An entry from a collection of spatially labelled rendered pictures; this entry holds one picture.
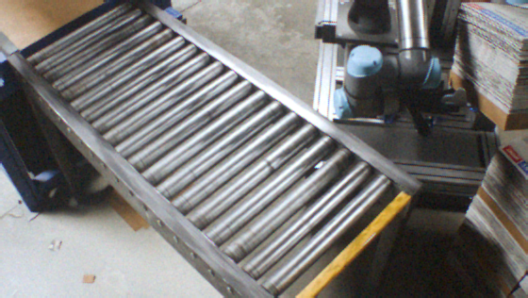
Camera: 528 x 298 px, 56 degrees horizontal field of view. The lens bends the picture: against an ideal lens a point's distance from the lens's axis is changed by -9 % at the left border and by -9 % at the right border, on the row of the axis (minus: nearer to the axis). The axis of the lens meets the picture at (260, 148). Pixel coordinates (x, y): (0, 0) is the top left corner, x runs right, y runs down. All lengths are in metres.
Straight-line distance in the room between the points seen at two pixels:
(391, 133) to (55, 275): 1.55
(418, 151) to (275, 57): 1.05
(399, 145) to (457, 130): 0.29
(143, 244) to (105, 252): 0.17
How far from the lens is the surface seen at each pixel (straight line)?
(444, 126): 2.41
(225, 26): 3.19
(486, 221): 1.74
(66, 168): 2.29
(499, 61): 1.27
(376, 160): 1.46
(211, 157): 1.45
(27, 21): 2.14
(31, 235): 2.45
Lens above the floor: 1.91
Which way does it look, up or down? 50 degrees down
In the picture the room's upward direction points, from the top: 2 degrees counter-clockwise
